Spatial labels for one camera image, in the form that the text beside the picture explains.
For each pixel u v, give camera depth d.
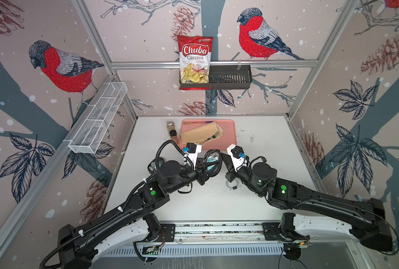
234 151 0.53
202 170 0.56
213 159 0.62
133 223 0.60
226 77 1.07
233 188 0.86
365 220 0.41
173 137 1.01
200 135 1.11
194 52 0.83
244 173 0.54
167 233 0.73
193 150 0.56
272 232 0.73
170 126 1.05
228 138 1.07
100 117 0.79
